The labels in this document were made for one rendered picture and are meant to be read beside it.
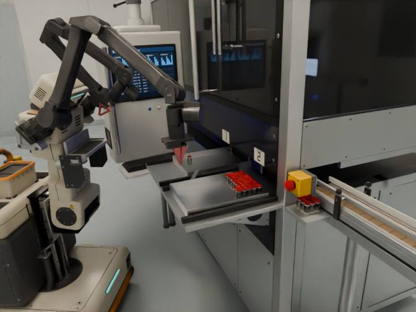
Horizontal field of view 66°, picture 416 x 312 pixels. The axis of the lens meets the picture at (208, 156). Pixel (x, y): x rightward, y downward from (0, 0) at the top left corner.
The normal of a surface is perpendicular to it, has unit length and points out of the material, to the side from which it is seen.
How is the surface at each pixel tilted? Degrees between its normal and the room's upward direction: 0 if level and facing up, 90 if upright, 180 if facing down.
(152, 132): 90
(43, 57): 90
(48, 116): 74
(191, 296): 0
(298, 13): 90
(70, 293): 0
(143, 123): 90
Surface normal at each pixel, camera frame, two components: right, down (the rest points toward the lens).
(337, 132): 0.37, 0.31
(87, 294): -0.04, -0.94
